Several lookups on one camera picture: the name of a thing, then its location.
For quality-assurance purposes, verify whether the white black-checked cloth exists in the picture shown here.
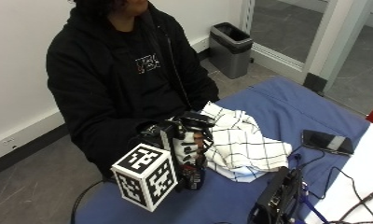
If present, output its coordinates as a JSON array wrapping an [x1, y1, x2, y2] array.
[[199, 101, 295, 184]]

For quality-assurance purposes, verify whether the grey waste bin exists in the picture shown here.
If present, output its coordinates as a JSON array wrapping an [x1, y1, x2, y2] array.
[[208, 21, 255, 80]]

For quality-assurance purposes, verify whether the black smartphone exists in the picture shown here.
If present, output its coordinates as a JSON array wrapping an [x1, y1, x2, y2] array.
[[302, 129, 356, 156]]

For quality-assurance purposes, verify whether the black cable with plug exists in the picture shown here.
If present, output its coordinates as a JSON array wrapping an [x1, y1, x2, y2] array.
[[308, 166, 373, 224]]

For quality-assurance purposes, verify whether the blue cord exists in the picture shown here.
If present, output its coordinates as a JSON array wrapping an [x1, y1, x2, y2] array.
[[288, 152, 333, 224]]

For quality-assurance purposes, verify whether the glass door with white frame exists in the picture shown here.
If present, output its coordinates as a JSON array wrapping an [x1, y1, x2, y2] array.
[[240, 0, 373, 95]]

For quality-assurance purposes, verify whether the thin black cable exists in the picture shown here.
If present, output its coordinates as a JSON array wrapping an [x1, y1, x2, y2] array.
[[291, 145, 328, 171]]

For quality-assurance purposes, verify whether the white cube of black markers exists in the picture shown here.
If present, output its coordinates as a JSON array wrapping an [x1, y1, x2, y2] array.
[[110, 142, 181, 213]]

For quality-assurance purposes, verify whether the the person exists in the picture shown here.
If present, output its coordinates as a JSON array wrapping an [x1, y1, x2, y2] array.
[[46, 0, 222, 181]]

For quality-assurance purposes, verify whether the black electronic box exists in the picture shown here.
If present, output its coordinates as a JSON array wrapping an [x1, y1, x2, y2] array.
[[248, 166, 307, 224]]

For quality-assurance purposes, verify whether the thick black cable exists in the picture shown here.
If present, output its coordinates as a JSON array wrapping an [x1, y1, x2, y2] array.
[[70, 178, 107, 224]]

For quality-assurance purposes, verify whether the blue table cover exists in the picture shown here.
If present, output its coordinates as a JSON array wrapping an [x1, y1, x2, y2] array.
[[73, 76, 372, 224]]

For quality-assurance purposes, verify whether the white sheet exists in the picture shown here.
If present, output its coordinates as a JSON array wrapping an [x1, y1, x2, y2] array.
[[304, 122, 373, 224]]

